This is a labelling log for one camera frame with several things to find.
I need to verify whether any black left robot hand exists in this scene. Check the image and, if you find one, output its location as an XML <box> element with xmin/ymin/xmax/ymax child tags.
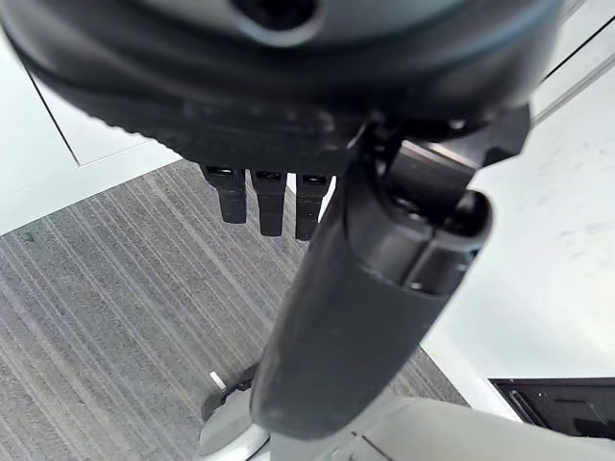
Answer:
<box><xmin>0</xmin><ymin>0</ymin><xmax>583</xmax><ymax>441</ymax></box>

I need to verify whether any white cabinet with recessed panel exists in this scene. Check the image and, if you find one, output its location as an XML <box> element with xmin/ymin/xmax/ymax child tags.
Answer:
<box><xmin>0</xmin><ymin>33</ymin><xmax>193</xmax><ymax>236</ymax></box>

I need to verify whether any black dishwasher interior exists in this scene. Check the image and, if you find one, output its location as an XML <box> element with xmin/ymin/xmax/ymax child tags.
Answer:
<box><xmin>487</xmin><ymin>376</ymin><xmax>615</xmax><ymax>442</ymax></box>

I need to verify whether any silver robot leg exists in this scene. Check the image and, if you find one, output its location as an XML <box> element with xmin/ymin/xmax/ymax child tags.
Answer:
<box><xmin>198</xmin><ymin>394</ymin><xmax>529</xmax><ymax>461</ymax></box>

